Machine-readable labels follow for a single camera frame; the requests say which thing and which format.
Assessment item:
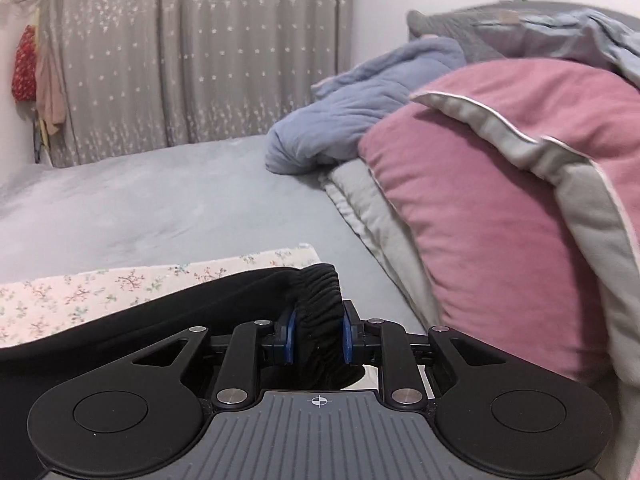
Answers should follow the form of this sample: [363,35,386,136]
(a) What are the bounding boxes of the pink hanging garment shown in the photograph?
[35,44,66,136]

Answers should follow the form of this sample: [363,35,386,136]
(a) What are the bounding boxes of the grey bed blanket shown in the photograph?
[1,136,422,333]

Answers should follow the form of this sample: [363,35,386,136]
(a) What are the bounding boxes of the blue crumpled quilt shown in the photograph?
[265,37,466,176]

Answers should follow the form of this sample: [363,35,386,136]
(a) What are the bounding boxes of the grey star curtain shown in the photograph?
[40,0,352,167]

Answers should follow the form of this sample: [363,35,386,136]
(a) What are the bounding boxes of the black sweatpants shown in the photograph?
[1,263,364,479]

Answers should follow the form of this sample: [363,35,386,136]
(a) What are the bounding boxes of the dark items by wall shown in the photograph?
[32,117,51,166]

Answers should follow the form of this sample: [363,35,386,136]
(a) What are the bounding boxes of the grey pillow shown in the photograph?
[406,0,582,64]

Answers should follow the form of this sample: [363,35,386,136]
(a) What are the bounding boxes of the light blue grey bedding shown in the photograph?
[473,9,639,86]

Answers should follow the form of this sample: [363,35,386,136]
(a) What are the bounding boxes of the red floral hanging garment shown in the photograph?
[11,25,37,102]

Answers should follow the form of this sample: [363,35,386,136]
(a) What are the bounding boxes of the floral bed sheet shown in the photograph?
[0,244,320,348]

